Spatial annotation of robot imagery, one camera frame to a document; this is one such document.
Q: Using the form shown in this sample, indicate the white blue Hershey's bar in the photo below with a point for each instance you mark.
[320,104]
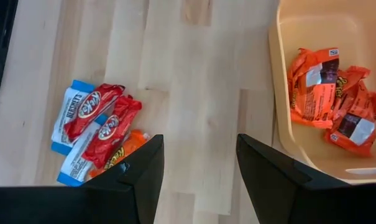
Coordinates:
[76,165]
[68,115]

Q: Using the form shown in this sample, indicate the yellow plastic bin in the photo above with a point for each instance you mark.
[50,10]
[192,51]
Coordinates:
[346,25]

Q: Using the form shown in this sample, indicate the orange Reese's pack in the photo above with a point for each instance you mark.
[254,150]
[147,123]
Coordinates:
[128,146]
[312,102]
[355,137]
[349,84]

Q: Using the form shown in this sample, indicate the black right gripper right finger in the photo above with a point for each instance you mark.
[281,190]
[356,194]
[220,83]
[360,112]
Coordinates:
[284,199]

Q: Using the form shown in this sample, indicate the red KitKat bar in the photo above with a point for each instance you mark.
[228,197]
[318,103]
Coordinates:
[91,105]
[113,130]

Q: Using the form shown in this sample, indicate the black aluminium table frame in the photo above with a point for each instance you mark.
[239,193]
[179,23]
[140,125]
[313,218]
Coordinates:
[4,31]

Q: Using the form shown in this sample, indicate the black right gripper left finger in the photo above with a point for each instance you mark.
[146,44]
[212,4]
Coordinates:
[119,202]

